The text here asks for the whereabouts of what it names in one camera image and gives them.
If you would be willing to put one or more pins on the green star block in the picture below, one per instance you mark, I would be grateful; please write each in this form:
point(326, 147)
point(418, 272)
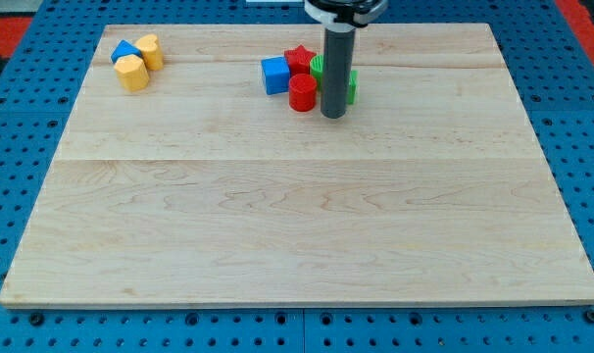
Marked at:
point(352, 87)

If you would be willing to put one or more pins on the red cylinder block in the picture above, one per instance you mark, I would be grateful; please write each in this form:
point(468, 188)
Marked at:
point(302, 92)

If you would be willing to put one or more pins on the green cylinder block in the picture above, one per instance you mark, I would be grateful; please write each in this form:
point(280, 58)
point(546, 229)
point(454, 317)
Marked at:
point(316, 68)

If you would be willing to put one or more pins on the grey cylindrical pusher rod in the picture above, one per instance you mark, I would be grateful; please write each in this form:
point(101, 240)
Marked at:
point(337, 63)

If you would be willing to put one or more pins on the wooden board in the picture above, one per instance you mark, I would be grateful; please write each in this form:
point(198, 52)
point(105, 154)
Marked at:
point(203, 191)

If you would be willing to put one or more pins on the yellow hexagon block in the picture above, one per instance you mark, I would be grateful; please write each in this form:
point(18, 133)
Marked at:
point(131, 72)

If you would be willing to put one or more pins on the black white robot arm flange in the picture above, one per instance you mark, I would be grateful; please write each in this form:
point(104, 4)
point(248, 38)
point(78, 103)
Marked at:
point(345, 15)

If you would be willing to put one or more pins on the blue cube block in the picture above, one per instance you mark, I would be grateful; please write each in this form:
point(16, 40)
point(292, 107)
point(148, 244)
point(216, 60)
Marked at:
point(275, 75)

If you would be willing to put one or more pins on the blue triangle block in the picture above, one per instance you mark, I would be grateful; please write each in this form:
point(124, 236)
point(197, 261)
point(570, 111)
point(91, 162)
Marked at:
point(124, 48)

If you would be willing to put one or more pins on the red star block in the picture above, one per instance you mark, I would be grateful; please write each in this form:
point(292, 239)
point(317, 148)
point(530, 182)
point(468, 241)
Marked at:
point(298, 60)

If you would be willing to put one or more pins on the yellow heart block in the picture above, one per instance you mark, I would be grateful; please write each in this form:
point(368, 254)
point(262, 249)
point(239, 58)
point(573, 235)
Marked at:
point(150, 47)

